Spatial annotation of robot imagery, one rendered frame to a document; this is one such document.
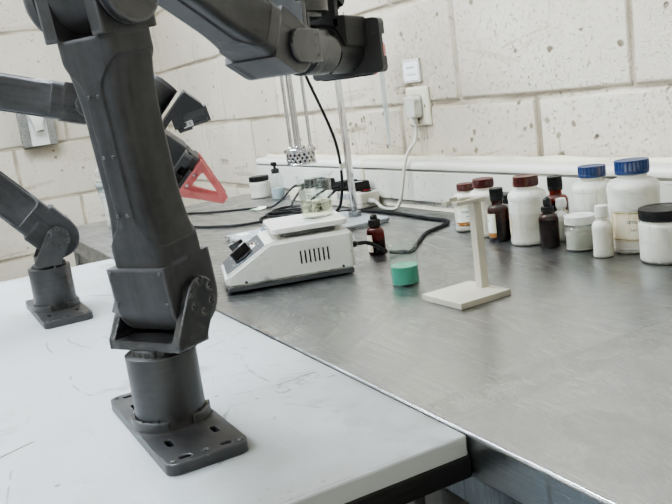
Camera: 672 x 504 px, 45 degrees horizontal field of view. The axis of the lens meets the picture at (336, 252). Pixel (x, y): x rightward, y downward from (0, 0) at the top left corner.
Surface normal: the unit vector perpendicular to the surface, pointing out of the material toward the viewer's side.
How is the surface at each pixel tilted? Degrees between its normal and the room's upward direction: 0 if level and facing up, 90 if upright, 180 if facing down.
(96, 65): 96
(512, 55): 90
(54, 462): 0
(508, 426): 0
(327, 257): 90
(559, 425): 0
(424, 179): 90
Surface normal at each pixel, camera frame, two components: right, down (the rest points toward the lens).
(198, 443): -0.13, -0.97
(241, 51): -0.10, 0.98
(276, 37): 0.85, 0.04
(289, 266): 0.19, 0.17
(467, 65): -0.87, 0.20
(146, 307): -0.48, 0.32
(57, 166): 0.47, 0.11
